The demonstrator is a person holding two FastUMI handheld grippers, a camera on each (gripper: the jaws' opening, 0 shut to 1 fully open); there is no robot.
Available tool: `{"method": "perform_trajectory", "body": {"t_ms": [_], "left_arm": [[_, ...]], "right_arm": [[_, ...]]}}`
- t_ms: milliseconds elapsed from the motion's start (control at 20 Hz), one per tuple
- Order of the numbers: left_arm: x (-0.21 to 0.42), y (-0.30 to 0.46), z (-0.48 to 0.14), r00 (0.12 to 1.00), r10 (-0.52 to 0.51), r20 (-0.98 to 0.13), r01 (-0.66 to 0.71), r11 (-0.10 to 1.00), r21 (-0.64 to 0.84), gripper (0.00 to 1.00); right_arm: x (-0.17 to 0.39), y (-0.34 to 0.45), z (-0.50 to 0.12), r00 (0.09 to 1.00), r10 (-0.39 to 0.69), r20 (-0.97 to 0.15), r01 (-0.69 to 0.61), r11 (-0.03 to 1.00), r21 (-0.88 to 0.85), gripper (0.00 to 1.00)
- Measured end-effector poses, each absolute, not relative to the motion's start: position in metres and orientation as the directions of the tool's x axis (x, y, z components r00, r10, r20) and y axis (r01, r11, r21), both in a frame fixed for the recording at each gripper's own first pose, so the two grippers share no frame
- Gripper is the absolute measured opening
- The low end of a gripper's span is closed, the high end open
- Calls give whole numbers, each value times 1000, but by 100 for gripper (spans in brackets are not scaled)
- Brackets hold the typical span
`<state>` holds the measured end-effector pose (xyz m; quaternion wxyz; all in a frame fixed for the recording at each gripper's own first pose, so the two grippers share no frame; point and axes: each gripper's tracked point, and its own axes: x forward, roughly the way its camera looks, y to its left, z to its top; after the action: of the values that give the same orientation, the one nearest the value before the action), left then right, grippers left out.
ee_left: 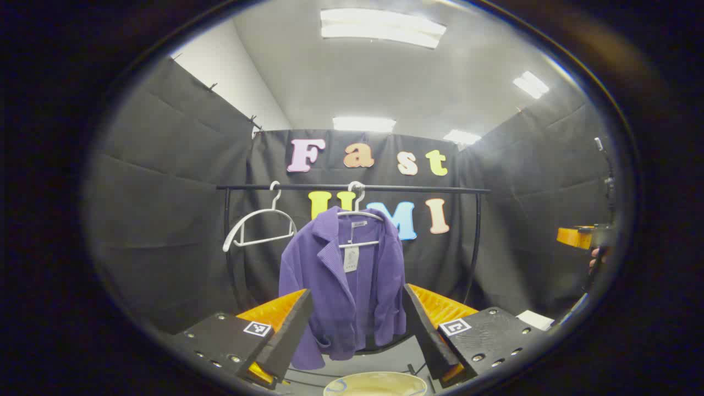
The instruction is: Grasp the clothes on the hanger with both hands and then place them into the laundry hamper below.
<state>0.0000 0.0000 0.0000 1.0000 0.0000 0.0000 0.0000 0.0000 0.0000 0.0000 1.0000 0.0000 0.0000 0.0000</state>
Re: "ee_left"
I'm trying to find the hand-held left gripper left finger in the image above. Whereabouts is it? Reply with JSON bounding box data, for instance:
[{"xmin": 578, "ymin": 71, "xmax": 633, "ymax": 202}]
[{"xmin": 165, "ymin": 288, "xmax": 315, "ymax": 391}]

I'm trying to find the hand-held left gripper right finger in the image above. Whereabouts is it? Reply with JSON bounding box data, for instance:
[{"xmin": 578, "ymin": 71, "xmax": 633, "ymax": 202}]
[{"xmin": 401, "ymin": 283, "xmax": 551, "ymax": 389}]

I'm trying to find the purple corduroy jacket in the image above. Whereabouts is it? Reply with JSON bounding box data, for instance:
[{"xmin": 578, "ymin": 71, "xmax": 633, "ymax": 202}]
[{"xmin": 278, "ymin": 206, "xmax": 408, "ymax": 371}]

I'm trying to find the beige laundry hamper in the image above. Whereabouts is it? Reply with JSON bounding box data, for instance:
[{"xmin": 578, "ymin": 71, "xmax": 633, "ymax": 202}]
[{"xmin": 323, "ymin": 372, "xmax": 428, "ymax": 396}]

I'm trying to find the white plastic hanger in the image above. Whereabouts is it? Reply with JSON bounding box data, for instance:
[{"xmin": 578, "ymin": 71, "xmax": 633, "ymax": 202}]
[
  {"xmin": 222, "ymin": 180, "xmax": 298, "ymax": 253},
  {"xmin": 337, "ymin": 180, "xmax": 384, "ymax": 249}
]

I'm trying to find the black clothes rack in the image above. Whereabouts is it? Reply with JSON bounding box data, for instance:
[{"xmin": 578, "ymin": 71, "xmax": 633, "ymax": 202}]
[{"xmin": 216, "ymin": 183, "xmax": 492, "ymax": 355}]

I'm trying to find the thin black pole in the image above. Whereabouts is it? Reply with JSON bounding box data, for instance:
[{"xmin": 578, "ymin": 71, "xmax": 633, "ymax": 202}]
[{"xmin": 593, "ymin": 137, "xmax": 617, "ymax": 223}]

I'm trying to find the white board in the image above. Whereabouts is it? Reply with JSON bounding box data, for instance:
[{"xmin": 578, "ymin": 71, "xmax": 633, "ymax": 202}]
[{"xmin": 516, "ymin": 310, "xmax": 556, "ymax": 331}]

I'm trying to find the black backdrop cloth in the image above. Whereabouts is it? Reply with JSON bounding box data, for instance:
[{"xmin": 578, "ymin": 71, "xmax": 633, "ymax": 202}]
[{"xmin": 82, "ymin": 55, "xmax": 622, "ymax": 337}]

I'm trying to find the black floor cable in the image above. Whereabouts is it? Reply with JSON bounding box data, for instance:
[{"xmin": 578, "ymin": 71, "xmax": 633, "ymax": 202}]
[{"xmin": 406, "ymin": 360, "xmax": 436, "ymax": 393}]

